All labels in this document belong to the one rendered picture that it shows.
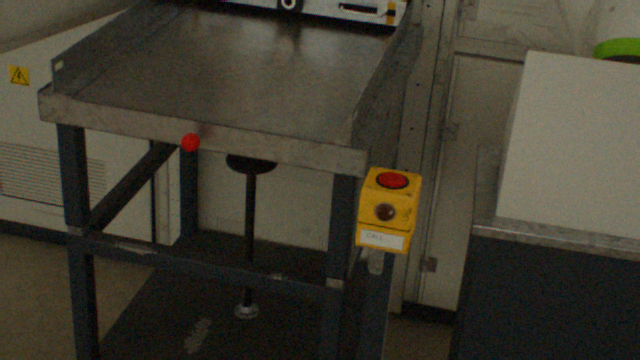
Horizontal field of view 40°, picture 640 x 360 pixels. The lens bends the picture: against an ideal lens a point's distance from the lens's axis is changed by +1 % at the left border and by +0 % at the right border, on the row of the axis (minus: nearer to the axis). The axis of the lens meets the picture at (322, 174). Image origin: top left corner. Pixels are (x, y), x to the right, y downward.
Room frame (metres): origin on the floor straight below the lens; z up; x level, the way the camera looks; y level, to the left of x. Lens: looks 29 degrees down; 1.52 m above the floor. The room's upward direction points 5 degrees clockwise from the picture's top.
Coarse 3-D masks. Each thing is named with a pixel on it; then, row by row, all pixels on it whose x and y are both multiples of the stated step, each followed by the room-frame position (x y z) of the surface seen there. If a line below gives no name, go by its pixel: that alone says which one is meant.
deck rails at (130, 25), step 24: (144, 0) 1.83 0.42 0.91; (168, 0) 1.96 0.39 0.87; (192, 0) 2.04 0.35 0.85; (120, 24) 1.71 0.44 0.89; (144, 24) 1.83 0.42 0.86; (408, 24) 1.95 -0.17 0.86; (72, 48) 1.52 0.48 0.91; (96, 48) 1.61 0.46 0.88; (120, 48) 1.69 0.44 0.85; (384, 48) 1.82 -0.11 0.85; (72, 72) 1.51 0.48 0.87; (96, 72) 1.55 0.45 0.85; (384, 72) 1.64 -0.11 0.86; (72, 96) 1.44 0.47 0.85; (360, 96) 1.39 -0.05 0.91; (360, 120) 1.41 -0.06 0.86; (336, 144) 1.33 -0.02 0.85
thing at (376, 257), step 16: (384, 256) 1.10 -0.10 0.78; (368, 272) 1.11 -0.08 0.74; (384, 272) 1.10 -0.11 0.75; (368, 288) 1.11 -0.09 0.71; (384, 288) 1.10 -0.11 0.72; (368, 304) 1.11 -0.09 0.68; (384, 304) 1.10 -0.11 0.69; (368, 320) 1.11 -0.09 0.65; (384, 320) 1.10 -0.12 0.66; (368, 336) 1.11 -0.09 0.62; (384, 336) 1.12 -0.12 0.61; (368, 352) 1.11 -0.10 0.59
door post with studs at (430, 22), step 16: (416, 0) 2.00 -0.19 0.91; (432, 0) 1.99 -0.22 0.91; (416, 16) 2.00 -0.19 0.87; (432, 16) 1.98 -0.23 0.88; (432, 32) 1.98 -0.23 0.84; (432, 48) 1.98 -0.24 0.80; (432, 64) 1.98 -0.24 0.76; (416, 80) 1.99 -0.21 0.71; (416, 96) 1.99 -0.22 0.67; (416, 112) 1.99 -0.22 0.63; (416, 128) 1.98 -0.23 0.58; (416, 144) 1.98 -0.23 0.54; (416, 160) 1.98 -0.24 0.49; (400, 256) 1.98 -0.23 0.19; (400, 272) 1.98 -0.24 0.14; (400, 288) 1.98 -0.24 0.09; (400, 304) 1.98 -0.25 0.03
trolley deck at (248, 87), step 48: (144, 48) 1.71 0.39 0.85; (192, 48) 1.73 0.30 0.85; (240, 48) 1.76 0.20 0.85; (288, 48) 1.78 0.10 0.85; (336, 48) 1.80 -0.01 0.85; (48, 96) 1.44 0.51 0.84; (96, 96) 1.45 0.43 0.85; (144, 96) 1.47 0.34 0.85; (192, 96) 1.49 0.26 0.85; (240, 96) 1.50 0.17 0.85; (288, 96) 1.52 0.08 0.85; (336, 96) 1.54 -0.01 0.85; (384, 96) 1.56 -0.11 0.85; (240, 144) 1.37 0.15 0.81; (288, 144) 1.35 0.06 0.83
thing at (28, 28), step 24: (0, 0) 1.68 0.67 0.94; (24, 0) 1.73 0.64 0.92; (48, 0) 1.79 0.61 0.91; (72, 0) 1.85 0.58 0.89; (96, 0) 1.92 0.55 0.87; (120, 0) 1.99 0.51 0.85; (0, 24) 1.67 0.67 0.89; (24, 24) 1.72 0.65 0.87; (48, 24) 1.78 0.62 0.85; (72, 24) 1.81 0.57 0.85; (0, 48) 1.63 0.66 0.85
